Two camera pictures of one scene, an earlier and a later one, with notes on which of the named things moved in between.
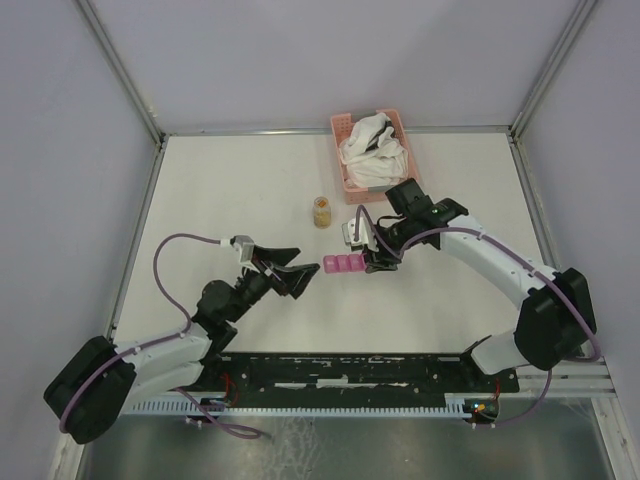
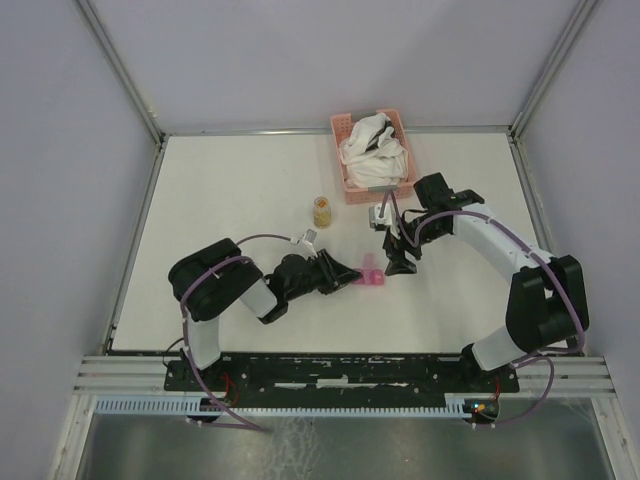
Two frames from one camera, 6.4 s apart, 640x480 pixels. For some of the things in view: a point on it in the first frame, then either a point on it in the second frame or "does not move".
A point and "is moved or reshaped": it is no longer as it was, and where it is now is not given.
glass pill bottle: [322, 212] does not move
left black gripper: [293, 279] → [336, 275]
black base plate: [352, 376] does not move
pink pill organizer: [344, 263] is moved or reshaped
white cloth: [373, 153] does not move
